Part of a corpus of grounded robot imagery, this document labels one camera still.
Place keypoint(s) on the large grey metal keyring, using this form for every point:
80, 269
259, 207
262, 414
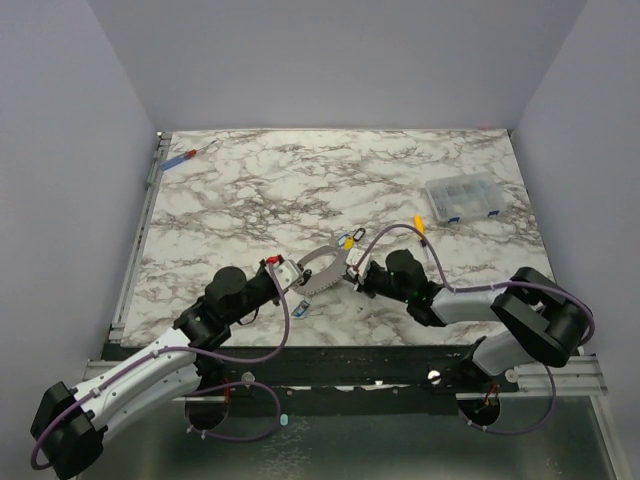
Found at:
314, 282

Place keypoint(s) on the yellow key tag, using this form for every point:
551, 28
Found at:
348, 243

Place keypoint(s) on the blue red screwdriver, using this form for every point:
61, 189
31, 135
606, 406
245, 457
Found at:
179, 159

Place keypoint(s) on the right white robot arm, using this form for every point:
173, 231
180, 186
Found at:
541, 325

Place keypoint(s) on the left aluminium rail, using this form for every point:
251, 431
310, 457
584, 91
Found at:
119, 318

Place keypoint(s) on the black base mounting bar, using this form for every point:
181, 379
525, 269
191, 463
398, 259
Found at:
340, 381

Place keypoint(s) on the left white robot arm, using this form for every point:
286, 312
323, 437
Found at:
72, 423

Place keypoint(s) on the clear plastic screw box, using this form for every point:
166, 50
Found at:
464, 198

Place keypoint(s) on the blue key tag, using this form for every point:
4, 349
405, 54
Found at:
301, 309

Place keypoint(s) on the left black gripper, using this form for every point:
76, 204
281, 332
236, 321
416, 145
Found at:
263, 270

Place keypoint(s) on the yellow handled screwdriver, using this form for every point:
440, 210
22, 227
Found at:
419, 225

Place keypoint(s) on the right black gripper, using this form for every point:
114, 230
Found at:
370, 277

